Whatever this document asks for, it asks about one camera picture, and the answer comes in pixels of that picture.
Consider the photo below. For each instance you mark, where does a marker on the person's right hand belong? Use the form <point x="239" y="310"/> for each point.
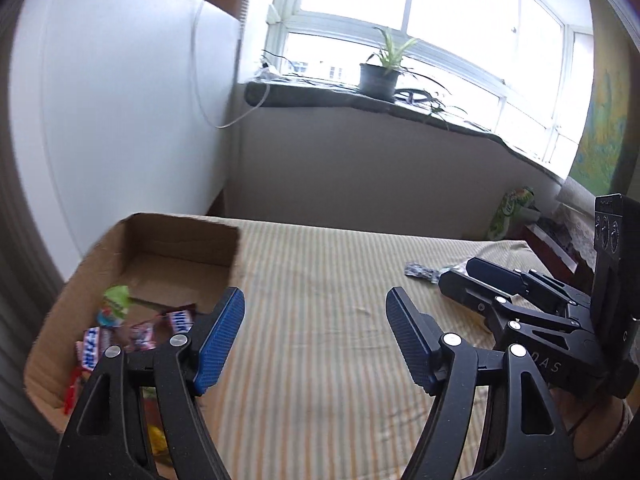
<point x="582" y="407"/>

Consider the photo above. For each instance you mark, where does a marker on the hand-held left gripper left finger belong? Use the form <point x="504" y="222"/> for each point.
<point x="220" y="340"/>

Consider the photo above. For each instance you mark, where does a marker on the potted spider plant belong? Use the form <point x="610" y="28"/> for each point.
<point x="379" y="77"/>

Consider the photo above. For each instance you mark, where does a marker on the green patterned bag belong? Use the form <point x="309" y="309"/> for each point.
<point x="510" y="210"/>

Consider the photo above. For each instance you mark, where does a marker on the white blue snack bar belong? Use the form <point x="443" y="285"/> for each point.
<point x="91" y="350"/>
<point x="181" y="321"/>

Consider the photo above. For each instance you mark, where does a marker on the cardboard box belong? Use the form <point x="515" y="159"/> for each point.
<point x="165" y="245"/>

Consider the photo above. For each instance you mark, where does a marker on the white lace tablecloth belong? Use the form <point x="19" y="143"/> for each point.
<point x="580" y="230"/>

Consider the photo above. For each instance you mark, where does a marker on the black white snack packet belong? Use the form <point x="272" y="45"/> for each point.
<point x="422" y="271"/>

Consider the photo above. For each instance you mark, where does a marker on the window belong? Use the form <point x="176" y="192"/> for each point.
<point x="425" y="5"/>

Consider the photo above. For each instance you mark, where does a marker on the person's right forearm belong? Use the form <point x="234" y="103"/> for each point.
<point x="607" y="445"/>

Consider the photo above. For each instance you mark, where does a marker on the red box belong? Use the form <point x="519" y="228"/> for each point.
<point x="550" y="247"/>

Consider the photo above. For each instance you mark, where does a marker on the white power strip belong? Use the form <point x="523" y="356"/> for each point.
<point x="267" y="72"/>

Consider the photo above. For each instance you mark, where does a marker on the green landscape wall scroll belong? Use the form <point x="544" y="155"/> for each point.
<point x="600" y="125"/>

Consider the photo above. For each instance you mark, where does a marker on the striped bed sheet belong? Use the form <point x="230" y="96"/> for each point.
<point x="325" y="320"/>

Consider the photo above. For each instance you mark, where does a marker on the clear plastic wrapper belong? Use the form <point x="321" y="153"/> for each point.
<point x="452" y="268"/>

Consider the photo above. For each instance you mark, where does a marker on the yellow snack packet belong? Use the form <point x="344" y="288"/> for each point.
<point x="157" y="440"/>

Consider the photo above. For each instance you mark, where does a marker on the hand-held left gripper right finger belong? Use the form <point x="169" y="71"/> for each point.
<point x="407" y="340"/>

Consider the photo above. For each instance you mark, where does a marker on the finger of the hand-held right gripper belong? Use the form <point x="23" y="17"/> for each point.
<point x="500" y="272"/>
<point x="470" y="290"/>

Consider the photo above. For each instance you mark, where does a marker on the small trailing plant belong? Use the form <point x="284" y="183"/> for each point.
<point x="442" y="107"/>

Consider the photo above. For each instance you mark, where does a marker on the green snack packet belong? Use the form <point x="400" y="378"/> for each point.
<point x="116" y="300"/>

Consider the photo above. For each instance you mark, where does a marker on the black object on sill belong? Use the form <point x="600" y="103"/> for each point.
<point x="409" y="96"/>

